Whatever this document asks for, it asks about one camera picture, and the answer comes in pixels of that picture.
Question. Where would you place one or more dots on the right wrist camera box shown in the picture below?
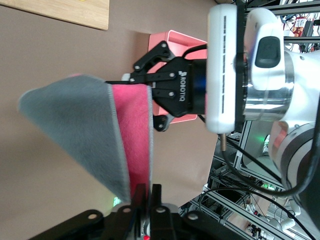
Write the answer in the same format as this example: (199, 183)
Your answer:
(216, 75)

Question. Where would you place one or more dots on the wooden cutting board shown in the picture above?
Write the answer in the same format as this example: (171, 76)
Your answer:
(62, 12)

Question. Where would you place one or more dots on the pink plastic bin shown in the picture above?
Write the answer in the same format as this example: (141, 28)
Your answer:
(180, 42)

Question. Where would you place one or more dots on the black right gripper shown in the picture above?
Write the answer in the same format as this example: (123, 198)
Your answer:
(190, 87)

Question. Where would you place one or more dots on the aluminium frame rack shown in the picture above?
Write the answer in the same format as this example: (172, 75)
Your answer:
(241, 155)

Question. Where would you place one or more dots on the grey and pink cloth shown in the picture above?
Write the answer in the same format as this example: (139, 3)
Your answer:
(75, 120)

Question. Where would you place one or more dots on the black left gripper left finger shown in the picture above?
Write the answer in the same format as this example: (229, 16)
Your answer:
(138, 197)

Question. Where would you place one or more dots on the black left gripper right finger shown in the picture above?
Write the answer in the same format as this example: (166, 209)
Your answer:
(157, 197)

